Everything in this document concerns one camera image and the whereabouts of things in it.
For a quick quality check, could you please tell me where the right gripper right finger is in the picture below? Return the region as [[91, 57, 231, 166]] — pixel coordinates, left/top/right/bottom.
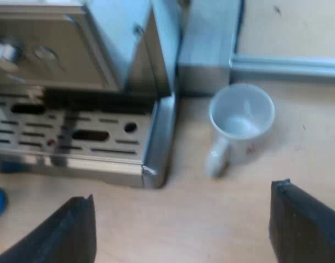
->
[[268, 179, 335, 263]]

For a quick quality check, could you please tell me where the aluminium rail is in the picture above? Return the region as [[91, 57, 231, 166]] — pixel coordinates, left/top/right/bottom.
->
[[229, 54, 335, 83]]

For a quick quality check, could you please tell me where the white mug with red print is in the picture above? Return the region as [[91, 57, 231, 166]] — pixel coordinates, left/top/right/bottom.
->
[[205, 83, 276, 178]]

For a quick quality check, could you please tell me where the steel espresso machine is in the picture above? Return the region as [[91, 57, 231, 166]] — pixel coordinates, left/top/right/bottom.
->
[[0, 0, 181, 190]]

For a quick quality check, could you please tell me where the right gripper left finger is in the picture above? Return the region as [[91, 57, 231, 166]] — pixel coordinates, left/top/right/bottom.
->
[[0, 193, 98, 263]]

